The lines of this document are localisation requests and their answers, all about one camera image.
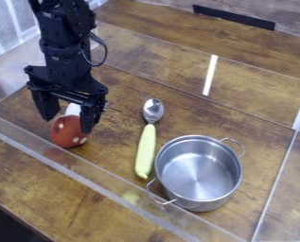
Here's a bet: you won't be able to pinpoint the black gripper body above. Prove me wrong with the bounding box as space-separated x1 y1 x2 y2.
25 65 109 111

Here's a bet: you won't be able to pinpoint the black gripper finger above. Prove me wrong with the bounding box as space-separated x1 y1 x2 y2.
33 91 61 121
81 98 105 134

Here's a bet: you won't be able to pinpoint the white and brown toy mushroom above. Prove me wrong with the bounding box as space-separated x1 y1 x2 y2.
52 103 89 148

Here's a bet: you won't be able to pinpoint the silver metal pot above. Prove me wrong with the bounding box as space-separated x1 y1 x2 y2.
147 135 246 212

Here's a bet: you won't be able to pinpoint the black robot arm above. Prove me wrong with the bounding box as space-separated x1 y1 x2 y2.
25 0 108 133

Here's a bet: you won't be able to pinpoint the black strip on table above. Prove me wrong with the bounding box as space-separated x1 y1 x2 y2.
194 5 276 31

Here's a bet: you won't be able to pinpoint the yellow handled metal spoon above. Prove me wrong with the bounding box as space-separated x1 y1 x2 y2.
135 98 165 179

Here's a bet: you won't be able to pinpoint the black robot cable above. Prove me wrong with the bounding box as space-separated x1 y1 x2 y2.
80 31 109 68

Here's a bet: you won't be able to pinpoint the clear acrylic barrier wall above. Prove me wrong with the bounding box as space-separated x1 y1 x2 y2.
0 118 246 242

